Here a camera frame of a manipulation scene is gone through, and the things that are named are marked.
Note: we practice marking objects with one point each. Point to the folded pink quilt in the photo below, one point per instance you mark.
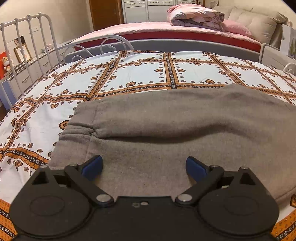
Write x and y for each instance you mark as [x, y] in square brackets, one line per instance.
[194, 15]

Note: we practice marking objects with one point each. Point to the framed picture on cabinet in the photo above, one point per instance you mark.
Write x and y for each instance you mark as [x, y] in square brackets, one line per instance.
[22, 54]

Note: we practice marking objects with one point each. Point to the red plush toy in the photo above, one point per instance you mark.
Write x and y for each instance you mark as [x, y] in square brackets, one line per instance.
[5, 66]

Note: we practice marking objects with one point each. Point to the white low drawer cabinet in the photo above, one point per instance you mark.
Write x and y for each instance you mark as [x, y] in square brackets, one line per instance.
[14, 86]

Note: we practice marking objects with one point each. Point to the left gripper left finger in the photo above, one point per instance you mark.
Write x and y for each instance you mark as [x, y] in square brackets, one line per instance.
[82, 177]

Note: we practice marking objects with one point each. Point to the white wine bottle box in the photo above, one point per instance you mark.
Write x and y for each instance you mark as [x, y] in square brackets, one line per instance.
[287, 46]

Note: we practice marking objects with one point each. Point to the brown wooden door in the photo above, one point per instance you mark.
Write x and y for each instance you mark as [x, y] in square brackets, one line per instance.
[106, 13]

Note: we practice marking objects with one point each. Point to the grey fleece pants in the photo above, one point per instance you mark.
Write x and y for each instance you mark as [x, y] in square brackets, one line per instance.
[145, 138]

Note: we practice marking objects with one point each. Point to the large pink red bed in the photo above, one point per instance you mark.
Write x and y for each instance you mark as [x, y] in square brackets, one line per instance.
[162, 36]

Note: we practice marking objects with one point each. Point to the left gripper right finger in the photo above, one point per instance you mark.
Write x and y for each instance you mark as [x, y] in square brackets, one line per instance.
[206, 178]

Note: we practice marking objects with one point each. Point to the orange white patterned bedsheet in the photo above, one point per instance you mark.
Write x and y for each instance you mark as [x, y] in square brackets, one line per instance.
[30, 130]

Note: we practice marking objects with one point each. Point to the white sliding-door wardrobe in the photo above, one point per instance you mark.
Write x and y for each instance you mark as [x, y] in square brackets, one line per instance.
[136, 11]

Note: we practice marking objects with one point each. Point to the beige cushioned headboard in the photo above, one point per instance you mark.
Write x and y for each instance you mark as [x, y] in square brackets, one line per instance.
[264, 24]

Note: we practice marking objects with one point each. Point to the pink pillow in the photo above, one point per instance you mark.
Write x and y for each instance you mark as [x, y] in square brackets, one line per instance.
[236, 28]

